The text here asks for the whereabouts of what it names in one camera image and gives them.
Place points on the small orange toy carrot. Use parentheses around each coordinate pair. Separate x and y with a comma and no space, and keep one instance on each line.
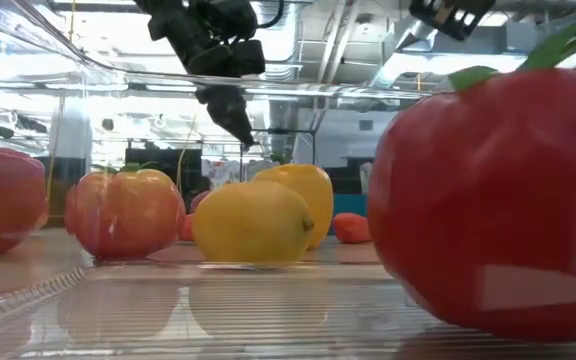
(185,229)

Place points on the red toy bell pepper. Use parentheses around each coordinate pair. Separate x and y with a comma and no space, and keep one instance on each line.
(3,200)

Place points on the orange toy citrus fruit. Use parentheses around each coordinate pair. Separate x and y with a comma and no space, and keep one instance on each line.
(315,190)

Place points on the red toy tomato green leaf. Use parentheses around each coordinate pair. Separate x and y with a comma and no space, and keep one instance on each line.
(493,200)

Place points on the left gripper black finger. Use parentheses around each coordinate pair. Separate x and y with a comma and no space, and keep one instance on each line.
(228,112)

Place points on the orange-red toy tomato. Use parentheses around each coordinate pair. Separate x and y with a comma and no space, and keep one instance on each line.
(123,215)

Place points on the large yellow toy lemon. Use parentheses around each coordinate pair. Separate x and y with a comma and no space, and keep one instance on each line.
(248,225)

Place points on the large orange toy carrot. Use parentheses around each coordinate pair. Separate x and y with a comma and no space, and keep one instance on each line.
(352,229)

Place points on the clear plastic bin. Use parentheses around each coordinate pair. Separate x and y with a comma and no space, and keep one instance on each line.
(268,310)

